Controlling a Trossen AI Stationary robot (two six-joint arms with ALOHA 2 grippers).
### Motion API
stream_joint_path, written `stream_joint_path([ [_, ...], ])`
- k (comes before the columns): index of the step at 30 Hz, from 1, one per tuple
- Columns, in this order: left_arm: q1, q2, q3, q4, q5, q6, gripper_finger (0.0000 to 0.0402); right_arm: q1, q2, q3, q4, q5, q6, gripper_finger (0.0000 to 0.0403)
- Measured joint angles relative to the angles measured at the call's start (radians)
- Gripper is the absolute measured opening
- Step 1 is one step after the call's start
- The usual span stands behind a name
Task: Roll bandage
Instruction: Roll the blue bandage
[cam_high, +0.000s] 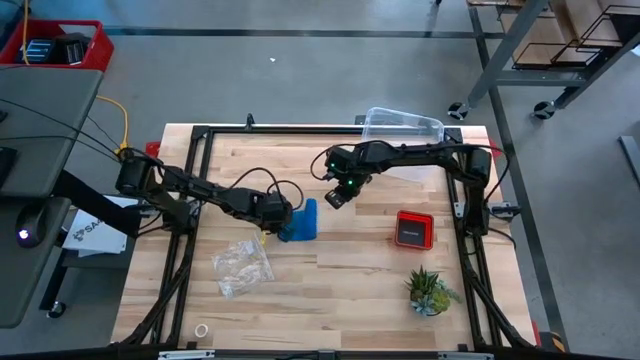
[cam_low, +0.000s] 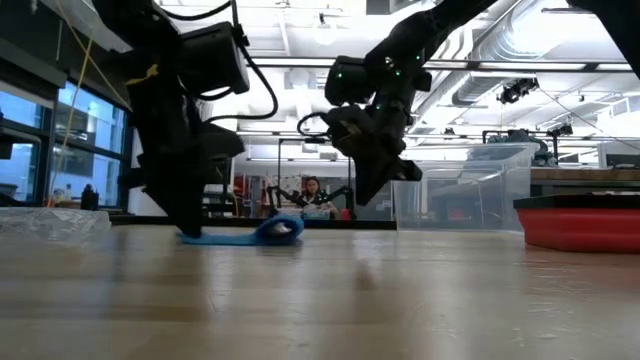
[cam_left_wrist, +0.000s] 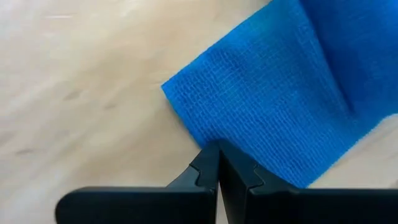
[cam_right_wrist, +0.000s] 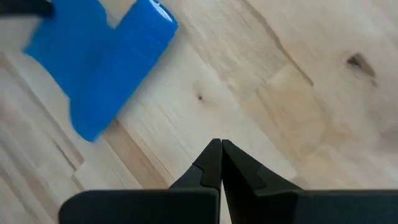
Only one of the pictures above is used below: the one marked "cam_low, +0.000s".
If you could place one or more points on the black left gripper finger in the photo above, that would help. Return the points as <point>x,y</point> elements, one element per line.
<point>170,210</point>
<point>192,215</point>

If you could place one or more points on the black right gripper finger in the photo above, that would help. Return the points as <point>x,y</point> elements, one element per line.
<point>374,185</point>
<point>407,172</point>

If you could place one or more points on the blue elastic bandage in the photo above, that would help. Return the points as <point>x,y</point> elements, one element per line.
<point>225,240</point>

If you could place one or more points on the clear plastic container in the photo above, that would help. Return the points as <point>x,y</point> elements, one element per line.
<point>460,200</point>

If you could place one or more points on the clear plastic zip bag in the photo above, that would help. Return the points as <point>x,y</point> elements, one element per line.
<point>50,225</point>

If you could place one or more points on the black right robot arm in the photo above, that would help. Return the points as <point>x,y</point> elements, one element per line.
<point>400,60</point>

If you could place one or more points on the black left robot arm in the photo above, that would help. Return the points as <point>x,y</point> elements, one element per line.
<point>150,100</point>

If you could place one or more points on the black background robot arm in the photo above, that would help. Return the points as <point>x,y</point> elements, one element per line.
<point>272,192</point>
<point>345,191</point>

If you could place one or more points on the person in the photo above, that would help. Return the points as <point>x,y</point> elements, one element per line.
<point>314,187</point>

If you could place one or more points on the dark bottle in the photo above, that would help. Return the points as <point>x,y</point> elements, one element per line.
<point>89,200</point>

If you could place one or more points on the white ceiling lamp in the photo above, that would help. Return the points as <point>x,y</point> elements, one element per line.
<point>325,35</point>

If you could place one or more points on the dark background robot rig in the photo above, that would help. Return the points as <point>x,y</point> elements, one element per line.
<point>520,135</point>

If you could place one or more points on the black ceiling spotlight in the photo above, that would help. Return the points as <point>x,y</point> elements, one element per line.
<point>517,90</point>

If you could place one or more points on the background wooden work table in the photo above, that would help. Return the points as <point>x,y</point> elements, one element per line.
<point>585,175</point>

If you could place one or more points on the red and black box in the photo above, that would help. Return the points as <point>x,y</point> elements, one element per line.
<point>575,232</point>

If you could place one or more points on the black aluminium table frame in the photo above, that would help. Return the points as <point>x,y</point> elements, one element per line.
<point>350,224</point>

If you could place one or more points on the black background rig frame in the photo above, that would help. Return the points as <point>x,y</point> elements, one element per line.
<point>278,175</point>

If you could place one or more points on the silver ventilation duct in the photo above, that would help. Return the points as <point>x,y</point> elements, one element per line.
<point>475,90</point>

